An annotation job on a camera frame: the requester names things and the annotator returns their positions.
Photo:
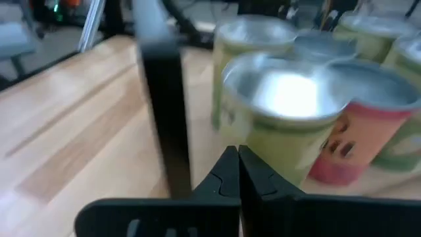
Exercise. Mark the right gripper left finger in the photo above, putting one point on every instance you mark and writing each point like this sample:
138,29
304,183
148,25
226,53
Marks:
164,217

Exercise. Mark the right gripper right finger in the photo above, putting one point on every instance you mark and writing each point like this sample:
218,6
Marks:
312,217

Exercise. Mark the mixed fruit can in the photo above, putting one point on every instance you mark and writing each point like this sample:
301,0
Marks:
358,141

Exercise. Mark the green oranges can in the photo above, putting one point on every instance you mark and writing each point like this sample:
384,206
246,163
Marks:
286,95

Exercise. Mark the green red spaghetti can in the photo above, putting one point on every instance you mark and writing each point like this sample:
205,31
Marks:
324,46

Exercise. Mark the silver-topped tin can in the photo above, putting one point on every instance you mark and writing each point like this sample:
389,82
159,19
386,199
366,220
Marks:
408,52

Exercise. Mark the green pears can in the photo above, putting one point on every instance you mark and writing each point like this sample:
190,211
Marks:
253,31

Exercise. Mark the green peaches can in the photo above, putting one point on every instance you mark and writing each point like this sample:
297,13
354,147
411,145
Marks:
371,28

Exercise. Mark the silver aluminium leg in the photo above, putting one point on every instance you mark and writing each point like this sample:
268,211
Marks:
92,23

